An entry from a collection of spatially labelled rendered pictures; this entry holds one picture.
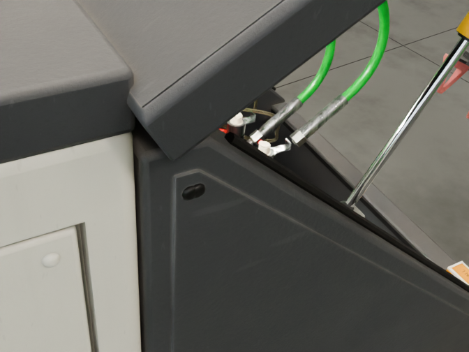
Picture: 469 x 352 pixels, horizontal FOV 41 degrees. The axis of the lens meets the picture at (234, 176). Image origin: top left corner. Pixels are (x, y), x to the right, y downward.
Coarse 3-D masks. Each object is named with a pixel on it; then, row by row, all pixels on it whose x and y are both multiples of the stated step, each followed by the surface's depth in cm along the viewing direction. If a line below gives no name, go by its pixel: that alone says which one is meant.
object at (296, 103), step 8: (328, 48) 93; (328, 56) 94; (328, 64) 95; (320, 72) 95; (312, 80) 97; (320, 80) 96; (312, 88) 96; (304, 96) 96; (288, 104) 97; (296, 104) 96; (280, 112) 97; (288, 112) 96; (272, 120) 97; (280, 120) 97; (264, 128) 97; (272, 128) 97; (256, 136) 97; (264, 136) 97
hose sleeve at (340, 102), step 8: (344, 96) 89; (328, 104) 89; (336, 104) 89; (344, 104) 89; (320, 112) 89; (328, 112) 89; (336, 112) 89; (312, 120) 89; (320, 120) 89; (328, 120) 90; (304, 128) 89; (312, 128) 89
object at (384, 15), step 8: (384, 8) 82; (384, 16) 83; (384, 24) 84; (384, 32) 85; (384, 40) 85; (376, 48) 87; (384, 48) 86; (376, 56) 87; (368, 64) 88; (376, 64) 88; (368, 72) 88; (360, 80) 89; (352, 88) 89; (360, 88) 89; (352, 96) 89
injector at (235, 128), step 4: (244, 120) 93; (228, 124) 93; (232, 124) 92; (244, 124) 93; (228, 128) 93; (232, 128) 92; (236, 128) 92; (240, 128) 92; (244, 128) 93; (228, 132) 93; (232, 132) 93; (236, 132) 93; (240, 132) 93; (244, 132) 94; (240, 136) 93; (248, 140) 97; (252, 144) 97
